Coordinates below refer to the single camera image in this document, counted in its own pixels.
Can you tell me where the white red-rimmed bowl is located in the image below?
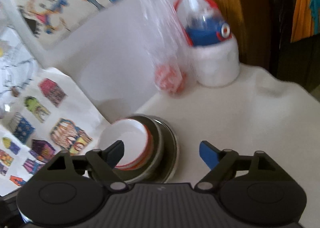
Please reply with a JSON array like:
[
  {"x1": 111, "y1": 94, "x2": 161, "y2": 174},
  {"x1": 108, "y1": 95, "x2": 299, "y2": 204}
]
[
  {"x1": 97, "y1": 118, "x2": 148, "y2": 164},
  {"x1": 116, "y1": 124, "x2": 154, "y2": 171}
]

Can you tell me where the shallow steel plate with sticker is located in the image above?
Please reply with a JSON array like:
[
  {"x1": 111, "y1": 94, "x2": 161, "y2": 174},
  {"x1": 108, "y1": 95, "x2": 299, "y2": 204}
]
[{"x1": 87, "y1": 114, "x2": 180, "y2": 184}]

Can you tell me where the deep steel bowl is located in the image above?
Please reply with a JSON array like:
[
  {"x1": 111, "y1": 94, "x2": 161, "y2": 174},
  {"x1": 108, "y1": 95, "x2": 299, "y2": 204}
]
[{"x1": 87, "y1": 115, "x2": 164, "y2": 184}]

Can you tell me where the white printed table mat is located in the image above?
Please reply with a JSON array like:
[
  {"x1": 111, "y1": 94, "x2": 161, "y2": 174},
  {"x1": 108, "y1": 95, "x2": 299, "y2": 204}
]
[{"x1": 105, "y1": 62, "x2": 320, "y2": 189}]

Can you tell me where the houses drawing paper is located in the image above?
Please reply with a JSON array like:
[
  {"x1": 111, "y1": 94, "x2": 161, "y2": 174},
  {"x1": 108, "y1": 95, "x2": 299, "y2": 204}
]
[{"x1": 0, "y1": 25, "x2": 111, "y2": 197}]

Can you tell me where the white bottle blue red cap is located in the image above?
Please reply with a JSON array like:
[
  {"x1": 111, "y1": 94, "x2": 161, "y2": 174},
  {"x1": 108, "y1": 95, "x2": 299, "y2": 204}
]
[{"x1": 174, "y1": 0, "x2": 240, "y2": 87}]

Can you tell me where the girl on bench drawing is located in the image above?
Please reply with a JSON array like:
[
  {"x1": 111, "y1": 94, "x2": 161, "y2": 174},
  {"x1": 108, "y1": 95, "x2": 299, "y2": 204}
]
[{"x1": 1, "y1": 6, "x2": 39, "y2": 118}]

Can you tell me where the orange dress figure painting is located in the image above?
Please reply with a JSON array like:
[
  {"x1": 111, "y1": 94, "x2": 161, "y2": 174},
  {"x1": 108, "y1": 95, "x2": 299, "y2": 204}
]
[{"x1": 291, "y1": 0, "x2": 319, "y2": 43}]

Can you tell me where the clear plastic bag red item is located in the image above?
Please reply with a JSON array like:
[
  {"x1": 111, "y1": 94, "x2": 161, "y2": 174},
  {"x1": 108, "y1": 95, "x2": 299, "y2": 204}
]
[{"x1": 140, "y1": 0, "x2": 195, "y2": 96}]

